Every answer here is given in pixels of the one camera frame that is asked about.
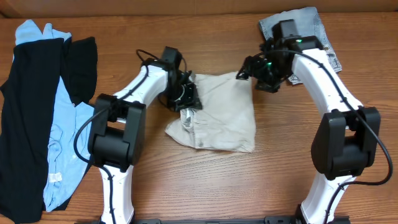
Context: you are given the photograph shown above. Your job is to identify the beige khaki shorts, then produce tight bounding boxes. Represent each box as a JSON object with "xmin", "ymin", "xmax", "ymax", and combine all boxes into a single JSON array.
[{"xmin": 165, "ymin": 72, "xmax": 256, "ymax": 152}]

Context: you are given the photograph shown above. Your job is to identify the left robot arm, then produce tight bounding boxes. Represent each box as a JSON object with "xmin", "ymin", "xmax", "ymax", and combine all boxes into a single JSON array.
[{"xmin": 88, "ymin": 47, "xmax": 202, "ymax": 223}]

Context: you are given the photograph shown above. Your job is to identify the folded light blue jeans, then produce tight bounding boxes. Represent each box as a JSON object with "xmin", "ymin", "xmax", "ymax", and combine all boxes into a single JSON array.
[{"xmin": 259, "ymin": 7, "xmax": 342, "ymax": 73}]

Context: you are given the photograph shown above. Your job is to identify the black garment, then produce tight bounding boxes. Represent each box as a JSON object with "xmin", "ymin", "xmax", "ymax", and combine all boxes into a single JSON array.
[{"xmin": 0, "ymin": 36, "xmax": 109, "ymax": 224}]

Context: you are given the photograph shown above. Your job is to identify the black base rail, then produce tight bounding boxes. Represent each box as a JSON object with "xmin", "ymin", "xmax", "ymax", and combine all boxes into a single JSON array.
[{"xmin": 130, "ymin": 215, "xmax": 351, "ymax": 224}]

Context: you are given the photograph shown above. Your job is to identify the light blue shirt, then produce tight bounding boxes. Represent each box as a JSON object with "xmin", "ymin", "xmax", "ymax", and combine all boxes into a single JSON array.
[{"xmin": 16, "ymin": 19, "xmax": 98, "ymax": 212}]

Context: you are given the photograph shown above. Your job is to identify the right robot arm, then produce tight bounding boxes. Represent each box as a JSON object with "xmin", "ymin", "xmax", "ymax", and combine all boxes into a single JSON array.
[{"xmin": 236, "ymin": 19, "xmax": 381, "ymax": 223}]

